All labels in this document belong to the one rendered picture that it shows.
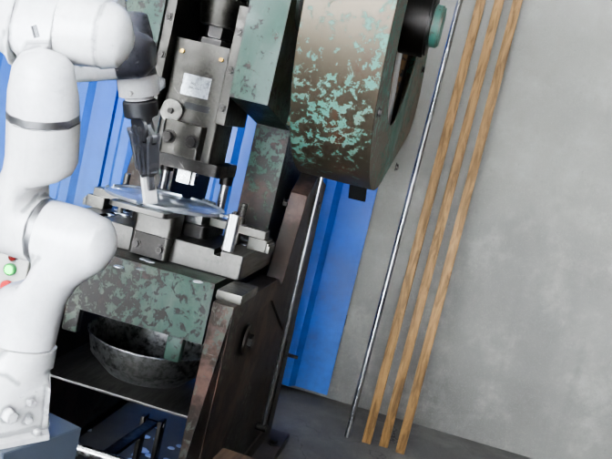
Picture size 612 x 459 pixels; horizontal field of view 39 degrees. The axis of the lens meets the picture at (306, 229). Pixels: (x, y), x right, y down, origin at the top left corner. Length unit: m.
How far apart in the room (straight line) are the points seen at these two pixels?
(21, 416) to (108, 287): 0.62
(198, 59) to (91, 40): 0.77
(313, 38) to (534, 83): 1.62
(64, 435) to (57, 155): 0.49
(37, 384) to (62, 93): 0.48
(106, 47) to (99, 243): 0.30
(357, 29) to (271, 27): 0.36
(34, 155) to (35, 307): 0.25
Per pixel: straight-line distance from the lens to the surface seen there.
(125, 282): 2.02
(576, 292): 3.28
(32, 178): 1.37
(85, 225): 1.39
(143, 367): 2.14
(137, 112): 1.87
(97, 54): 1.37
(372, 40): 1.70
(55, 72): 1.33
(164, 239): 2.04
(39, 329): 1.46
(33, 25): 1.39
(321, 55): 1.73
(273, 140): 2.31
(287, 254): 2.36
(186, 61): 2.12
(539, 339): 3.31
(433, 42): 2.06
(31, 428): 1.52
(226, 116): 2.04
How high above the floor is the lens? 1.08
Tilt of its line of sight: 8 degrees down
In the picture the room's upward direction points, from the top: 13 degrees clockwise
